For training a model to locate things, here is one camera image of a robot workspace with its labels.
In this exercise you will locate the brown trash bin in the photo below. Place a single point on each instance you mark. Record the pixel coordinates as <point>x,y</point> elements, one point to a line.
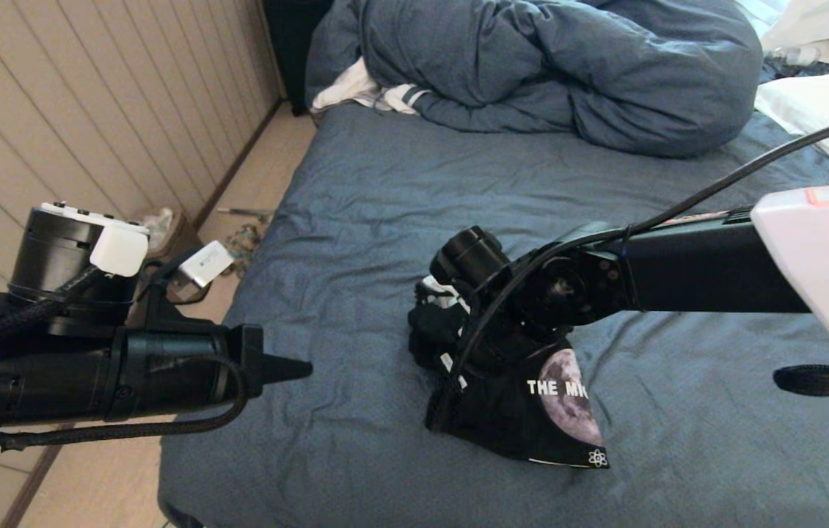
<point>187,235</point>

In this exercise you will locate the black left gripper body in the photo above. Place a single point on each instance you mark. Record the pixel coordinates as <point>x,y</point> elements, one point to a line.
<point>128,374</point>

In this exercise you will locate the white striped garment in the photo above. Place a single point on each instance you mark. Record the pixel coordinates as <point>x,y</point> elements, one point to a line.
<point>352,88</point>

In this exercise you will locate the crumpled blue duvet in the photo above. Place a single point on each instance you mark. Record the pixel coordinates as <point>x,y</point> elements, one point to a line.
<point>568,66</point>

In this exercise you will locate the thin metal rod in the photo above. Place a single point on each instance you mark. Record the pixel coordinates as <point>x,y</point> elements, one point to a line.
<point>246,213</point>

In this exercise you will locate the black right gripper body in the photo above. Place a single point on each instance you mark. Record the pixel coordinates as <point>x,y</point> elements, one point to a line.
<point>568,286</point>

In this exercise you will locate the white pillow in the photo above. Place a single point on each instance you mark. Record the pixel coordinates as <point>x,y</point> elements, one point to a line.
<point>818,103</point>

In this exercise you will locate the white plastic bin bag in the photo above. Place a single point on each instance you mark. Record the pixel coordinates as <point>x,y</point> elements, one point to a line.
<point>158,220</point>

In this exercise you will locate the black bedside cabinet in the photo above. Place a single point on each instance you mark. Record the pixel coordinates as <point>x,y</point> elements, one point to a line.
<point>293,51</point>

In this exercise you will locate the small clutter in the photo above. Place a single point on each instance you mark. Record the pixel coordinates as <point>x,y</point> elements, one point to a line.
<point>242,246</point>

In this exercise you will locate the dark patterned cloth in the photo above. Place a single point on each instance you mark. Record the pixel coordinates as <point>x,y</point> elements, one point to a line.
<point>800,69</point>

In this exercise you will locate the blue bed sheet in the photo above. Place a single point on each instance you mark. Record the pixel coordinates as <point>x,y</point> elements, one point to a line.
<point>715,455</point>

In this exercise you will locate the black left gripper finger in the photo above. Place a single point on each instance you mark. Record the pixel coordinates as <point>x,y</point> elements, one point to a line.
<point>246,385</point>
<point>246,348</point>

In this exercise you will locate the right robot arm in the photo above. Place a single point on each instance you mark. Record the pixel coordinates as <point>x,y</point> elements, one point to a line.
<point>708,268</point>

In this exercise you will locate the black t-shirt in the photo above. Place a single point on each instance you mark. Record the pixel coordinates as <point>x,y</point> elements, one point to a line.
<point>510,411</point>

